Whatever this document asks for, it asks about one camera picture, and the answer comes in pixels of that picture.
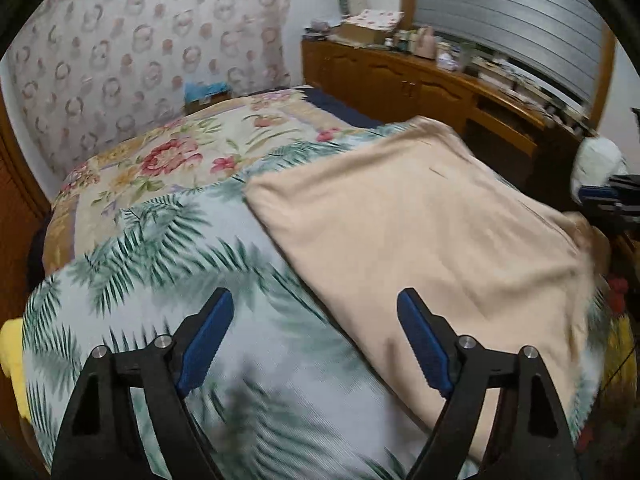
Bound grey window shutter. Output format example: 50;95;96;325
415;0;609;106

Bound row of small bottles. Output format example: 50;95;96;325
382;27;419;54

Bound floral spotted cloth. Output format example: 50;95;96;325
344;8;405;31

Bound pink bag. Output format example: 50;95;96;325
417;25;437;59

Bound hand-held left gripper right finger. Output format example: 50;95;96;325
396;287;583;480

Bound wooden sideboard cabinet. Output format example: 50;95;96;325
300;37;601;192

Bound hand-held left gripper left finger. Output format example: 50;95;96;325
50;287;235;480

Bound white plastic bag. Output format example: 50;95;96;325
572;137;629;202

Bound open cardboard box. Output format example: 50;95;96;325
331;20;382;47

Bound palm leaf print blanket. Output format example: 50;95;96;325
22;127;617;480

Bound clutter of books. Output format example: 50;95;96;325
469;50;597;132

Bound floral quilt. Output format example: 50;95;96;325
42;89;382;277

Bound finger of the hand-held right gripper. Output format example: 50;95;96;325
585;203;640;234
579;175;640;204

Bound small cardboard box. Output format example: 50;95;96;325
185;92;234;116

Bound louvred wooden door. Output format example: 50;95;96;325
0;95;52;322

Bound yellow patterned cloth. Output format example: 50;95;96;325
597;275;640;407

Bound yellow plush toy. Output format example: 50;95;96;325
0;317;32;419

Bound blue crumpled cloth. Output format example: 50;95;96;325
184;81;231;104

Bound peach printed t-shirt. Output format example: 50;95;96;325
242;116;609;466

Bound navy bed sheet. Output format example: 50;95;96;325
302;87;384;129

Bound circle patterned lace curtain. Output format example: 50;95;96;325
2;0;294;179

